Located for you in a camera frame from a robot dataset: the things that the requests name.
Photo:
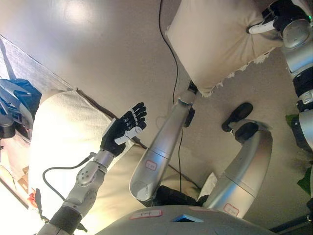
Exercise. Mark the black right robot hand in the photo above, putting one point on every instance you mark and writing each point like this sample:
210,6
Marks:
284,12

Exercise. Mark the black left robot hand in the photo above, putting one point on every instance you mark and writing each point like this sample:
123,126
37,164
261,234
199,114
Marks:
119,129

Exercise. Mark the cream fringed pillow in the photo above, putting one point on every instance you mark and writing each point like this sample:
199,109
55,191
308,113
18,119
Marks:
212,41

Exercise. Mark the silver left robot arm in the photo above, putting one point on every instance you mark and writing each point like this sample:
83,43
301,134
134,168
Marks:
83,181

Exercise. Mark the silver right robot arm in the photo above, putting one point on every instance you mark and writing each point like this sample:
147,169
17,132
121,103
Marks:
297,36

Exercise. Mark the silver left robot leg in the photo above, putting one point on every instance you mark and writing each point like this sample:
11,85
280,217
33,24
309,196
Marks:
159,151

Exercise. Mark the silver robot leg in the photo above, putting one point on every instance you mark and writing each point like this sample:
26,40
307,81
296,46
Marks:
159,151
247,171

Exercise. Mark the black left robot foot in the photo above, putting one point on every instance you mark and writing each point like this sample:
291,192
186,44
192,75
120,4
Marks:
192,86

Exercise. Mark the black robot foot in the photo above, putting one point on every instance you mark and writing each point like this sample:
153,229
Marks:
192,86
238,112

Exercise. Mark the black right robot foot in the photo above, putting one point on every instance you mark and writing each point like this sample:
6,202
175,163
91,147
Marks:
238,112

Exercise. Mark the grey robot torso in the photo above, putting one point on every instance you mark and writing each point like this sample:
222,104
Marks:
185,225

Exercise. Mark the silver right robot leg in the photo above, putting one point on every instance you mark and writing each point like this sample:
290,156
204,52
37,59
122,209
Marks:
247,171

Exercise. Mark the green leafy plant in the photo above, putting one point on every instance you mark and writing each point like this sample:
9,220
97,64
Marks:
306,181

